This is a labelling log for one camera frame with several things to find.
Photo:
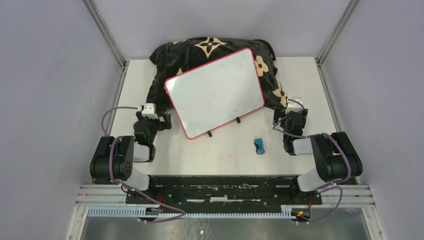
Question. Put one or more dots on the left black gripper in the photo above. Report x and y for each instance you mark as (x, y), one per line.
(162, 125)

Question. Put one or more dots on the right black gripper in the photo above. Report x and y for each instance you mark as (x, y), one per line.
(277, 114)

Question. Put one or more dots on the blue whiteboard eraser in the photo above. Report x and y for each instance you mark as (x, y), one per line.
(259, 146)

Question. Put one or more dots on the pink framed whiteboard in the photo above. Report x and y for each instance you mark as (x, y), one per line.
(216, 93)

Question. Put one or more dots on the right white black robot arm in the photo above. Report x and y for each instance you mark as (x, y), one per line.
(334, 156)

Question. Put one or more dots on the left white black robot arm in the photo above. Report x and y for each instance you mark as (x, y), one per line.
(121, 157)

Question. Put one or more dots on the black floral plush pillow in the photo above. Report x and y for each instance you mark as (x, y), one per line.
(174, 58)

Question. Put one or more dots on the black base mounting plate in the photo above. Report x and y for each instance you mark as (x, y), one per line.
(243, 194)

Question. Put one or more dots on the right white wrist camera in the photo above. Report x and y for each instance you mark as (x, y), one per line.
(294, 104)

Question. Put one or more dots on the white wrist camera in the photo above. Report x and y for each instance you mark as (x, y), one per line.
(149, 111)
(294, 104)

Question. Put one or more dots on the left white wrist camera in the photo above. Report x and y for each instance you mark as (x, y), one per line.
(149, 111)

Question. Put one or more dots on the aluminium frame rail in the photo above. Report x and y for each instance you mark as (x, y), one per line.
(351, 196)

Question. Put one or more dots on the grey slotted cable duct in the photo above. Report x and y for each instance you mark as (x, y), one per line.
(145, 212)

